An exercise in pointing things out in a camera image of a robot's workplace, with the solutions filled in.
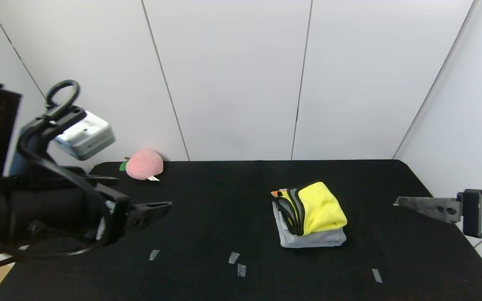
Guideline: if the pink plush peach toy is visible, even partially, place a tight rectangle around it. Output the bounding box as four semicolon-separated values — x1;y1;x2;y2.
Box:
119;148;164;181

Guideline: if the black fabric table cover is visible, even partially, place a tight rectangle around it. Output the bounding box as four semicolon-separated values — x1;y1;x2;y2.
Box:
0;159;482;301

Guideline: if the yellow microfibre towel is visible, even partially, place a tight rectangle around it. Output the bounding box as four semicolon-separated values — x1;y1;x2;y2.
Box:
277;181;348;237

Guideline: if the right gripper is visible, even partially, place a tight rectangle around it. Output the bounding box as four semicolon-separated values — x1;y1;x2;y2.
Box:
392;188;482;239

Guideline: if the grey towel with orange stripes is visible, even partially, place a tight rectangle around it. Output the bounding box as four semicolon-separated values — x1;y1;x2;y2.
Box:
271;190;347;249

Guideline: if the black left wrist camera cable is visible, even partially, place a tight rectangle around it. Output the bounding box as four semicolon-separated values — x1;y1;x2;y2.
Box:
16;79;115;256

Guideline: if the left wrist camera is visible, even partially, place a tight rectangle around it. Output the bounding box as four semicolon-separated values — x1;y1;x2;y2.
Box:
53;110;116;161

